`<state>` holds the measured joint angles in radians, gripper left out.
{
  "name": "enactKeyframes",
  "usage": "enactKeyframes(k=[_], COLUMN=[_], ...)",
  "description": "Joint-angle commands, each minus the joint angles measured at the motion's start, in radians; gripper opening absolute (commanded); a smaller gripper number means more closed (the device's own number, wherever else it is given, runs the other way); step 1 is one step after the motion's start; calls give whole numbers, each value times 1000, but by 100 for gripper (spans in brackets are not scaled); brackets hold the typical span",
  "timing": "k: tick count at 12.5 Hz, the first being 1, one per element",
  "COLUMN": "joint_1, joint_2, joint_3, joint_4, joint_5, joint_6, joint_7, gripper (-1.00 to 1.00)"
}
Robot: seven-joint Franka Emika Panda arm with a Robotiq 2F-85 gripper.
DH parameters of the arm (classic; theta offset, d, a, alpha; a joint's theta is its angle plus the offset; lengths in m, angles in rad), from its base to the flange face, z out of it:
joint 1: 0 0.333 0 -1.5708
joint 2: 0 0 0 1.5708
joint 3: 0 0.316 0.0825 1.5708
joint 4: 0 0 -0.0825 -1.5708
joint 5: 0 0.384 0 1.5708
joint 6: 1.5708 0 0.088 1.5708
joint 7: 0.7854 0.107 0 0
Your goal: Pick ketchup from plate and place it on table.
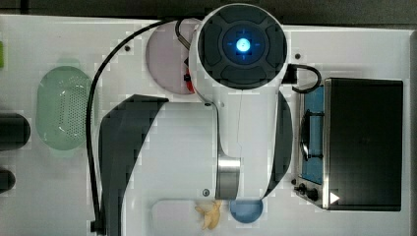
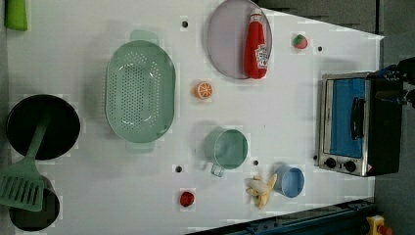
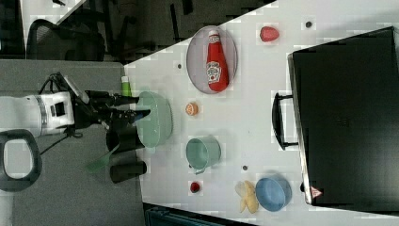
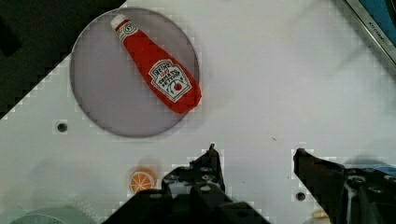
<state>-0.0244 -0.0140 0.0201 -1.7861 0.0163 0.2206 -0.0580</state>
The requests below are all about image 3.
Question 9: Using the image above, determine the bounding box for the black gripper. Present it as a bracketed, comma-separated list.
[72, 90, 151, 129]

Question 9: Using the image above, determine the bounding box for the red ketchup bottle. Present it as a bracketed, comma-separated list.
[206, 30, 230, 92]

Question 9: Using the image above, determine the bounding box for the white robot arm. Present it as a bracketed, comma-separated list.
[1, 91, 151, 192]

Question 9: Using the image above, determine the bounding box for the grey oval plate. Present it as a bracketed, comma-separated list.
[186, 25, 237, 94]

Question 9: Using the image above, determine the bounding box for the green bottle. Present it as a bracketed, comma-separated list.
[120, 76, 132, 97]

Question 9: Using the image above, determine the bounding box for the large black cup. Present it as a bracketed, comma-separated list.
[106, 126, 144, 153]

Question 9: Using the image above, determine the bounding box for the green perforated colander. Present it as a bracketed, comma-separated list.
[136, 91, 173, 149]

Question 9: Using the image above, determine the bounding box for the green spatula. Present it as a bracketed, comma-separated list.
[85, 145, 120, 173]

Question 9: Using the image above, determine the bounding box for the small black cup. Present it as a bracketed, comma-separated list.
[110, 161, 147, 184]

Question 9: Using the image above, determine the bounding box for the orange slice toy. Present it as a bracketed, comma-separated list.
[185, 103, 199, 116]

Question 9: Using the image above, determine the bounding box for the black office chair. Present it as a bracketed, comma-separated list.
[25, 19, 105, 61]

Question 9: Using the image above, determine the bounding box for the green mug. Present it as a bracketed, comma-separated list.
[185, 136, 221, 175]

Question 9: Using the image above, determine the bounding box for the small red tomato toy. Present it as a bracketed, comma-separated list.
[190, 182, 200, 193]

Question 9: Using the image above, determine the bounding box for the peeled toy banana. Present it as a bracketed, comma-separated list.
[234, 181, 259, 214]

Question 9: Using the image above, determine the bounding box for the red strawberry toy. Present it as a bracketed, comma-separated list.
[260, 26, 279, 42]

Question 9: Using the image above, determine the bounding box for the blue bowl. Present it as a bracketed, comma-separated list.
[255, 175, 292, 212]

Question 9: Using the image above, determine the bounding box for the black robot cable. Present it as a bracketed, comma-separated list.
[39, 73, 84, 156]

